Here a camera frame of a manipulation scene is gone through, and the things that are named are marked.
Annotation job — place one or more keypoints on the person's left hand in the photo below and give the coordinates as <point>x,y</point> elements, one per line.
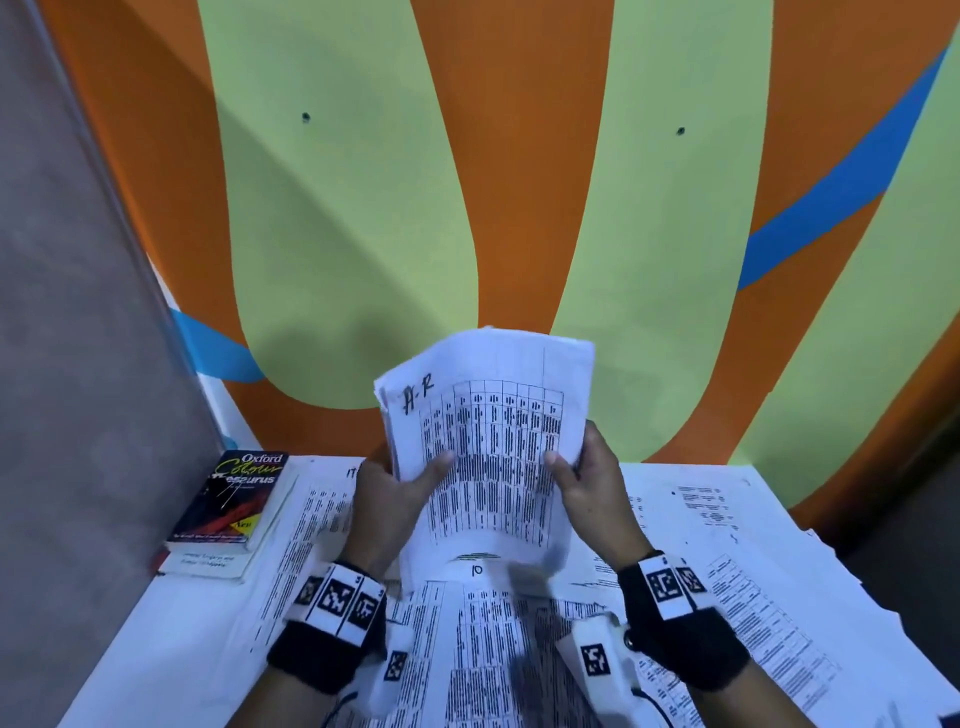
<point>379,510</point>

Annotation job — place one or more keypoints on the person's right hand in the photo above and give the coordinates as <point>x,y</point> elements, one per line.
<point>600,510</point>

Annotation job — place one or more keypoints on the person's right thumb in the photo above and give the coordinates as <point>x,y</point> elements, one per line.
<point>561,466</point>

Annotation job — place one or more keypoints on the person's left thumb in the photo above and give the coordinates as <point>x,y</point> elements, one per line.
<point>433,471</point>

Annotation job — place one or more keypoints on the bundle of printed papers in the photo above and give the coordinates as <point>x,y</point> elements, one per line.
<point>495,420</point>

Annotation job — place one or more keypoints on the person's left forearm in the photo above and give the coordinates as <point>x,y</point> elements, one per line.
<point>289,705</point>

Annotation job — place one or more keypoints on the person's right forearm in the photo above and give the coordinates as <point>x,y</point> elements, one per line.
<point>750,701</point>

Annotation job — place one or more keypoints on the black wristband with marker tags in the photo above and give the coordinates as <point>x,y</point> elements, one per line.
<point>322,637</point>
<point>686,630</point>

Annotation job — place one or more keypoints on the black paperback book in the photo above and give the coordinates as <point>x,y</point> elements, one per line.
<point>229,499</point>

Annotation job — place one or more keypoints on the spread of printed paper sheets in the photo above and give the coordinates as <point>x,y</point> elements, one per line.
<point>765,600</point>

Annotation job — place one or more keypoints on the white book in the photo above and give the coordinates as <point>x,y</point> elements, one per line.
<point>206,562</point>

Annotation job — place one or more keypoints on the white wrist camera with marker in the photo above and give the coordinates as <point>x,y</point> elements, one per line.
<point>386,667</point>
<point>600,664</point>

